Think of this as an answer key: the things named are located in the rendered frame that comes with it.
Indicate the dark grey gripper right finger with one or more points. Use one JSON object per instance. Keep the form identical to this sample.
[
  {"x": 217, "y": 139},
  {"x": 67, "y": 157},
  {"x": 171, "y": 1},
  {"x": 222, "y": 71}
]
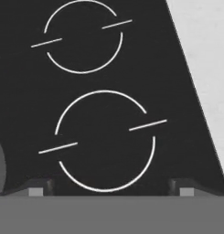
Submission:
[{"x": 183, "y": 187}]

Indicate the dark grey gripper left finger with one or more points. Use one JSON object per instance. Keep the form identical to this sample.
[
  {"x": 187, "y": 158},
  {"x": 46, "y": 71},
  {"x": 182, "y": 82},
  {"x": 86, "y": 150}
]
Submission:
[{"x": 40, "y": 187}]

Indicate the black glass hob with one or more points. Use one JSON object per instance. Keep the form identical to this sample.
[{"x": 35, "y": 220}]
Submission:
[{"x": 101, "y": 76}]

